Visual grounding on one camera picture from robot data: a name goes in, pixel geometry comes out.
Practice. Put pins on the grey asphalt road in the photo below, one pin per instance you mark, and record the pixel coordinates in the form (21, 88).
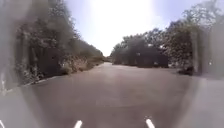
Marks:
(113, 96)

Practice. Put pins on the dry brush verge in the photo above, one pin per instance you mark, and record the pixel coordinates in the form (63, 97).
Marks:
(80, 63)

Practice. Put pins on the row of trees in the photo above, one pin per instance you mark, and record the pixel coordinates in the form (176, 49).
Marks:
(43, 43)
(166, 46)

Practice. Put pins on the robot's own part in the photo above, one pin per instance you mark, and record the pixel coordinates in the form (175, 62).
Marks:
(78, 124)
(150, 123)

